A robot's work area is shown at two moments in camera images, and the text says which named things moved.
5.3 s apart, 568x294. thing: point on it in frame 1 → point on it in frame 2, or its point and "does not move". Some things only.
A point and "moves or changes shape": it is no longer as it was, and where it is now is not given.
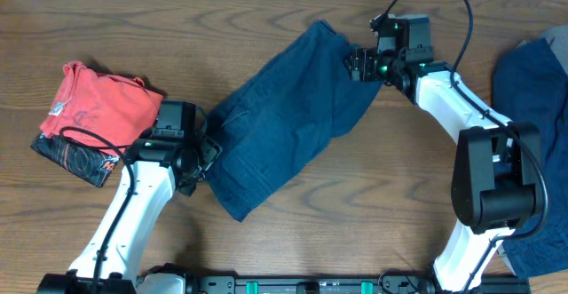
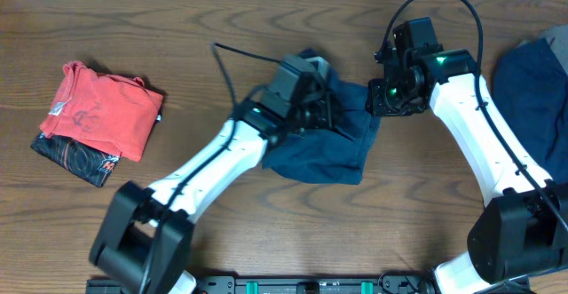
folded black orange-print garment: x=93 y=166 does not move
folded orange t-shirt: x=101 y=110 does not move
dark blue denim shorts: x=274 y=130 moves or changes shape
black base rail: x=242 y=284 does not move
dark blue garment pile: x=530 y=86 does not move
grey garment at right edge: x=557 y=38 does not move
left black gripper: x=209 y=153 → x=326 y=108
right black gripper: x=363 y=59 → x=376 y=102
